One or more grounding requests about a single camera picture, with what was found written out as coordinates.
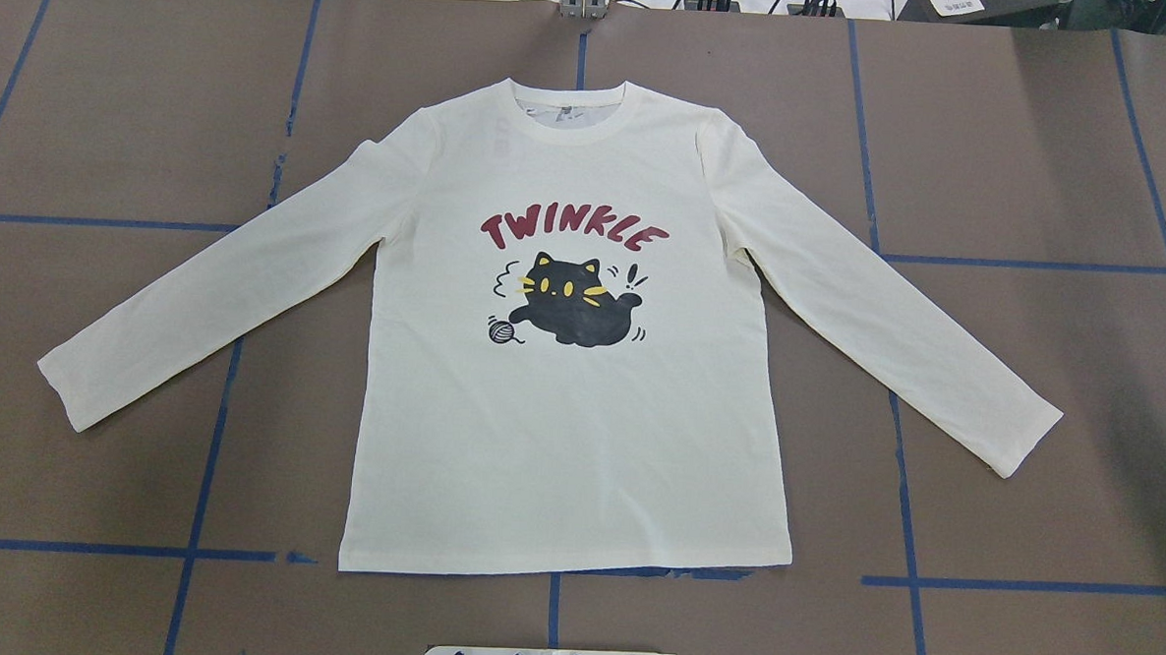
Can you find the cream long-sleeve cat shirt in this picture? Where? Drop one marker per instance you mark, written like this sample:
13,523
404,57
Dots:
567,363

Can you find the black box with white label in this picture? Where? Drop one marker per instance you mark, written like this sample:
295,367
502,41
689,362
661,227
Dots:
1032,14

